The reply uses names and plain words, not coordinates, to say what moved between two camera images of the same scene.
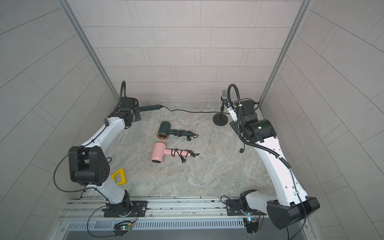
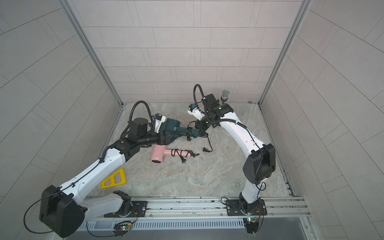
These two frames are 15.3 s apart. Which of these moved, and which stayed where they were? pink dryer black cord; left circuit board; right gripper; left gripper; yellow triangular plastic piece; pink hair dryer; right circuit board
Moved: left gripper; right gripper
Stayed: pink dryer black cord; right circuit board; pink hair dryer; yellow triangular plastic piece; left circuit board
